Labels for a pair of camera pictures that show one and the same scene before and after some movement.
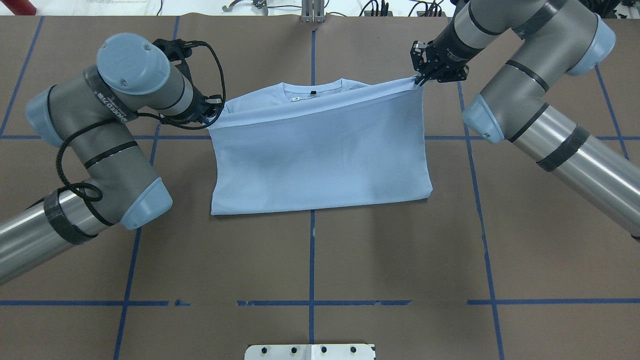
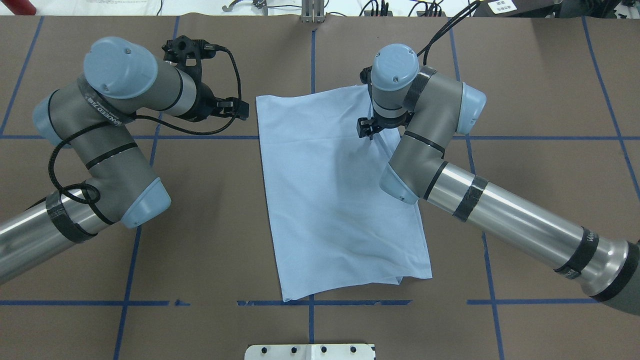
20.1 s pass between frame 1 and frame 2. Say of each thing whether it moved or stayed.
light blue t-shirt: moved
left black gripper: moved
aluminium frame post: stayed
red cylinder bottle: stayed
